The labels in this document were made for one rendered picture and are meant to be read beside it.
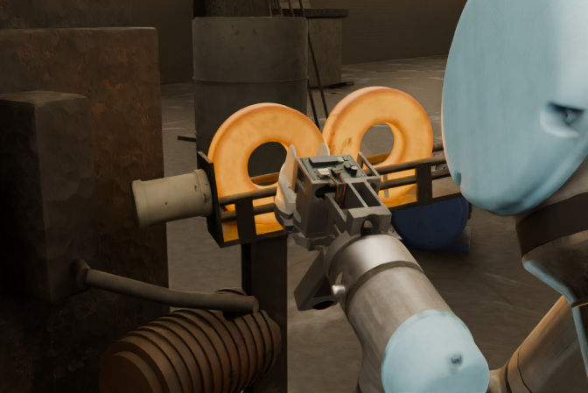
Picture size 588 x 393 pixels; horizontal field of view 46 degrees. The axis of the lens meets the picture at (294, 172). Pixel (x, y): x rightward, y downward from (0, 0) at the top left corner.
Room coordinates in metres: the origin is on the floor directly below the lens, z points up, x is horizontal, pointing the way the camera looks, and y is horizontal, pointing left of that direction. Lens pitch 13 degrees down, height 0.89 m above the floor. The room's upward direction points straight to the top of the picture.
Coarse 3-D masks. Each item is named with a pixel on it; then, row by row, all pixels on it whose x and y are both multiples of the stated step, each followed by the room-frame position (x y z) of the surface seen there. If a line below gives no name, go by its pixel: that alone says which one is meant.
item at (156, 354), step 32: (224, 288) 0.86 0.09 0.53; (160, 320) 0.77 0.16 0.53; (192, 320) 0.76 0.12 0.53; (224, 320) 0.78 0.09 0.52; (256, 320) 0.81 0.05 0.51; (128, 352) 0.71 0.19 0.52; (160, 352) 0.70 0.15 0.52; (192, 352) 0.72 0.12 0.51; (224, 352) 0.75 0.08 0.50; (256, 352) 0.79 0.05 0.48; (128, 384) 0.70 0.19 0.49; (160, 384) 0.68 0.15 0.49; (192, 384) 0.70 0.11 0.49; (224, 384) 0.73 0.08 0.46
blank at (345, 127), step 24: (360, 96) 0.88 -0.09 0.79; (384, 96) 0.89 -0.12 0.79; (408, 96) 0.90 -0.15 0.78; (336, 120) 0.87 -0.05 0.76; (360, 120) 0.88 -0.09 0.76; (384, 120) 0.89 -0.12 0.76; (408, 120) 0.90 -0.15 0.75; (336, 144) 0.87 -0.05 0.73; (408, 144) 0.90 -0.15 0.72; (432, 144) 0.91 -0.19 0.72; (384, 192) 0.89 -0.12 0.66
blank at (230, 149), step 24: (240, 120) 0.83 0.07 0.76; (264, 120) 0.84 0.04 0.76; (288, 120) 0.85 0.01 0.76; (216, 144) 0.82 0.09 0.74; (240, 144) 0.82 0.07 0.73; (288, 144) 0.85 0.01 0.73; (312, 144) 0.86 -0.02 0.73; (216, 168) 0.82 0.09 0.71; (240, 168) 0.82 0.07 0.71; (240, 192) 0.82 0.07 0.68; (264, 216) 0.83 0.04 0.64
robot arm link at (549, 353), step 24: (552, 312) 0.48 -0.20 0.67; (528, 336) 0.52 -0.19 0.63; (552, 336) 0.47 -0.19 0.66; (576, 336) 0.45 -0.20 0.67; (528, 360) 0.49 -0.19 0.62; (552, 360) 0.47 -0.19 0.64; (576, 360) 0.45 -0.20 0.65; (504, 384) 0.52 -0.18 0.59; (528, 384) 0.49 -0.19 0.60; (552, 384) 0.47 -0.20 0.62; (576, 384) 0.46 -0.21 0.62
